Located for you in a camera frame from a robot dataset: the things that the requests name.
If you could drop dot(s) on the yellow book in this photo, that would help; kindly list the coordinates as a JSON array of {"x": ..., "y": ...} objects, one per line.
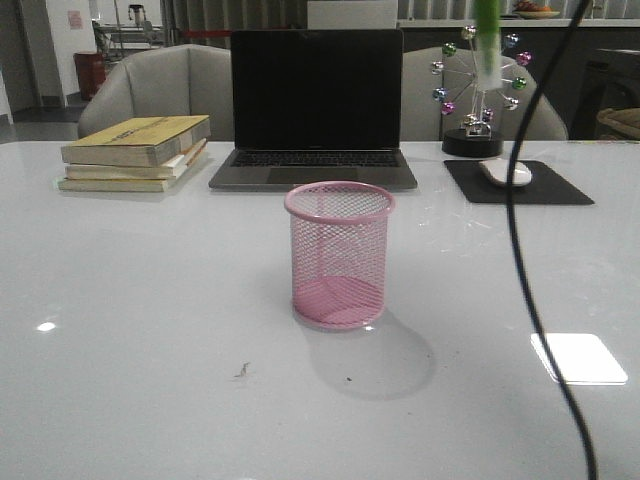
[
  {"x": 139, "y": 142},
  {"x": 146, "y": 186}
]

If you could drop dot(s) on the grey armchair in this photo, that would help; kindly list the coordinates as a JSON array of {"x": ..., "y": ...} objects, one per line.
[
  {"x": 427, "y": 69},
  {"x": 187, "y": 79}
]

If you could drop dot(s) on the left grey armchair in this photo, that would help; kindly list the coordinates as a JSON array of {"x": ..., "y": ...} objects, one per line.
[{"x": 187, "y": 79}]

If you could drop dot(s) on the white computer mouse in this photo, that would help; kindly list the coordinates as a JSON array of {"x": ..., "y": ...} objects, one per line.
[{"x": 496, "y": 171}]

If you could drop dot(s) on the middle cream book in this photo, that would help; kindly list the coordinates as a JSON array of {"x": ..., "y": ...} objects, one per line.
[{"x": 172, "y": 169}]

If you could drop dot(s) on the right grey armchair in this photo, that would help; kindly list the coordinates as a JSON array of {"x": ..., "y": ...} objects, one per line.
[{"x": 427, "y": 69}]

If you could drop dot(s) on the top yellow book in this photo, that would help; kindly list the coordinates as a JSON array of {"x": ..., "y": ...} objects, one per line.
[{"x": 139, "y": 142}]

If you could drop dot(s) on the black mouse pad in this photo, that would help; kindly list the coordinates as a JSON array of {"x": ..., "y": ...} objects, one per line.
[{"x": 547, "y": 187}]

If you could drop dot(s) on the bottom yellow book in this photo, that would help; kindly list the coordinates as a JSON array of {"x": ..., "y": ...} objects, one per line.
[{"x": 146, "y": 186}]

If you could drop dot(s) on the fruit bowl on counter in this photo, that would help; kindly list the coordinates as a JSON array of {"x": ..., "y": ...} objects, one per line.
[{"x": 531, "y": 10}]

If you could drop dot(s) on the pink mesh pen holder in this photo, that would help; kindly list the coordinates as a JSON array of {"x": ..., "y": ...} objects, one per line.
[{"x": 338, "y": 252}]

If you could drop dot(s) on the grey laptop black screen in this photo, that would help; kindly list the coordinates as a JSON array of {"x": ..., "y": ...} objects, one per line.
[{"x": 315, "y": 105}]

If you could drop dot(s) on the green highlighter pen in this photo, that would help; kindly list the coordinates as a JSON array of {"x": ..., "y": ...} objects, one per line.
[{"x": 488, "y": 44}]

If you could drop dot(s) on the red bin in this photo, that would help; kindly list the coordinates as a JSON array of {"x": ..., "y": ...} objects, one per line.
[{"x": 91, "y": 73}]

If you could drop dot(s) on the ferris wheel desk ornament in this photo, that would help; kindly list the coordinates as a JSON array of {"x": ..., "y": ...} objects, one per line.
[{"x": 475, "y": 138}]

